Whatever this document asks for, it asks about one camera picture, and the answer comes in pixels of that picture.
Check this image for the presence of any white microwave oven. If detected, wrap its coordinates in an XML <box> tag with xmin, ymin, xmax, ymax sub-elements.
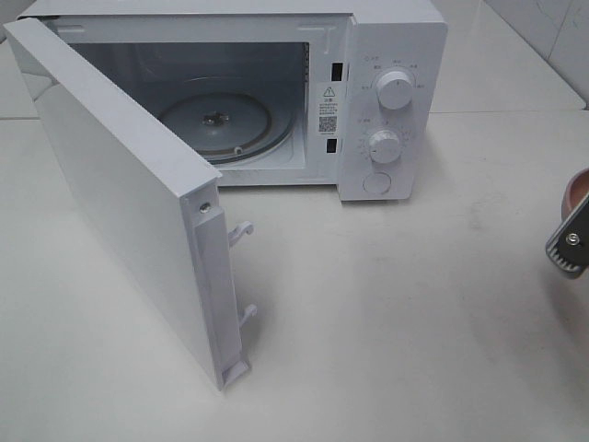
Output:
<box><xmin>13</xmin><ymin>1</ymin><xmax>447</xmax><ymax>201</ymax></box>

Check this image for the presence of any white microwave knob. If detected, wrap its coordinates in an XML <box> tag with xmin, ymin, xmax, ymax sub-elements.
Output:
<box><xmin>374</xmin><ymin>67</ymin><xmax>415</xmax><ymax>111</ymax></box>
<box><xmin>368</xmin><ymin>130</ymin><xmax>401</xmax><ymax>164</ymax></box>

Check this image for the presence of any white microwave door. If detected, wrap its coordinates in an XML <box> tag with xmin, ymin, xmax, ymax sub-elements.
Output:
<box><xmin>6</xmin><ymin>18</ymin><xmax>257</xmax><ymax>389</ymax></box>

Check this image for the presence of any pink round plate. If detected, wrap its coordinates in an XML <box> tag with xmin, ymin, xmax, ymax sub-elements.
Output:
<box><xmin>560</xmin><ymin>169</ymin><xmax>589</xmax><ymax>221</ymax></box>

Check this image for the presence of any round white door button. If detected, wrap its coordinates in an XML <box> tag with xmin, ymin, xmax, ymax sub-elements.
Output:
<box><xmin>363</xmin><ymin>172</ymin><xmax>392</xmax><ymax>195</ymax></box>

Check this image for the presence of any white warning label sticker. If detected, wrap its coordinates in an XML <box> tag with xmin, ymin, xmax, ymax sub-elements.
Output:
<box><xmin>314</xmin><ymin>82</ymin><xmax>345</xmax><ymax>135</ymax></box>

